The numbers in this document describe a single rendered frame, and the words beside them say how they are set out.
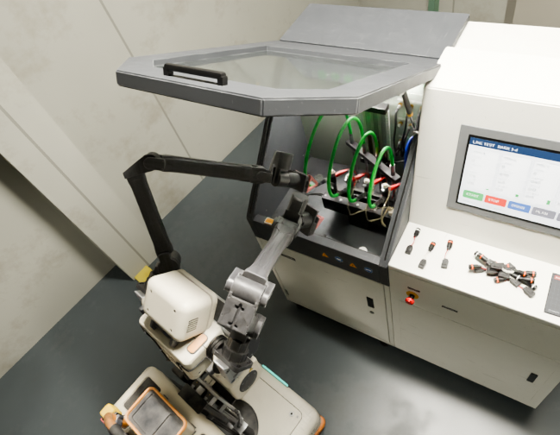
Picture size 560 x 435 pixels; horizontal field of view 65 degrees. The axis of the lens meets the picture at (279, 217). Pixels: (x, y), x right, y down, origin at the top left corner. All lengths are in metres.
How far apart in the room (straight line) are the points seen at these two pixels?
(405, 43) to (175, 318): 1.28
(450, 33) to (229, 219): 2.11
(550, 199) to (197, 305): 1.17
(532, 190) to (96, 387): 2.67
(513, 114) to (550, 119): 0.10
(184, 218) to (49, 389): 1.46
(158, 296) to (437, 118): 1.08
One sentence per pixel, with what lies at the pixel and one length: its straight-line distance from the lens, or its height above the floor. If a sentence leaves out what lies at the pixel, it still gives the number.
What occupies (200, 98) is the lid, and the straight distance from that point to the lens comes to 1.03.
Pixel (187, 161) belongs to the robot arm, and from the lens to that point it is 1.56.
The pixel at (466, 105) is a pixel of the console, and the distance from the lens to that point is 1.53.
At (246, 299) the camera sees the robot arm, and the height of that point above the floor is 1.61.
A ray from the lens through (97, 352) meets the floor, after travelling 3.29.
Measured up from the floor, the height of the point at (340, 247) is 0.95.
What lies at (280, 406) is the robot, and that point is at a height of 0.28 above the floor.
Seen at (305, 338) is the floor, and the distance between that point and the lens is 2.73.
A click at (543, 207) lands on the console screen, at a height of 1.21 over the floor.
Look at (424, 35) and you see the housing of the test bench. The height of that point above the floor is 1.50.
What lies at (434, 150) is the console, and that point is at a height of 1.33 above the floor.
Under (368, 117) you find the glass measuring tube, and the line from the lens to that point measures 1.95.
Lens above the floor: 2.51
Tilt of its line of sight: 51 degrees down
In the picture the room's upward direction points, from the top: 22 degrees counter-clockwise
